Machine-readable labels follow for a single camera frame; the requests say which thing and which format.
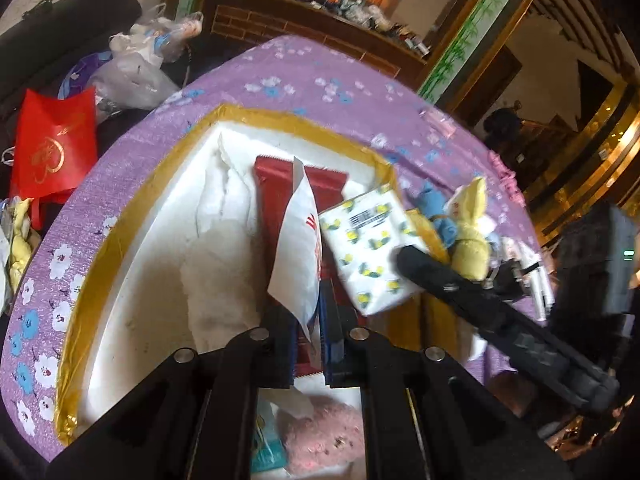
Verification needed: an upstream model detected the white red-print wipe packet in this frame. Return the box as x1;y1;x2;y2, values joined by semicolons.
268;158;322;341

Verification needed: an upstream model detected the white towel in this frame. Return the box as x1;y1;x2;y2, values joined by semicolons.
180;133;265;353

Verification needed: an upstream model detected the lemon print tissue pack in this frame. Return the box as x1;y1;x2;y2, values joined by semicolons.
320;184;427;316

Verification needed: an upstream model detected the teal cartoon tissue pack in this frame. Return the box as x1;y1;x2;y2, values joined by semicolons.
250;398;288;474

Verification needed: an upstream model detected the yellow towel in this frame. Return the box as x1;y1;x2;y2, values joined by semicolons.
450;177;489;282

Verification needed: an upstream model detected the pink fluffy cloth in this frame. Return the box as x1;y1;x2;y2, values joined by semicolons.
276;396;366;479

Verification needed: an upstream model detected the gold rimmed white box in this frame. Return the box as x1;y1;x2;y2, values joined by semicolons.
53;103;461;447

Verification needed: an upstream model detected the blue rolled towel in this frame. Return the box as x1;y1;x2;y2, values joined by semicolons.
413;180;458;249

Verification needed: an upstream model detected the pink cloth item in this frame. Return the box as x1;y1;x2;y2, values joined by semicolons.
488;150;526;208

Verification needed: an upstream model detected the pink face mask pack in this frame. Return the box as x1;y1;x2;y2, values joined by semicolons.
420;106;458;139

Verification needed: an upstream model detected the purple floral tablecloth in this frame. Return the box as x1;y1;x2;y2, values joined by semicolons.
1;36;538;460

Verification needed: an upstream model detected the yellow garment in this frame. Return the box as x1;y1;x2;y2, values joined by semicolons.
1;196;41;296

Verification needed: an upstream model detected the red gift bag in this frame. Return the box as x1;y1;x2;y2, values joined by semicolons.
10;89;98;230

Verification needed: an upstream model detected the clear plastic bag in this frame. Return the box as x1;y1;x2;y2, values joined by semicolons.
88;3;204;120

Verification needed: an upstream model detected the dark wooden cabinet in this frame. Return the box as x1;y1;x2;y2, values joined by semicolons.
200;0;426;91

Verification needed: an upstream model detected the black sofa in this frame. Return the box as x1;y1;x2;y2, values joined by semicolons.
0;0;144;116

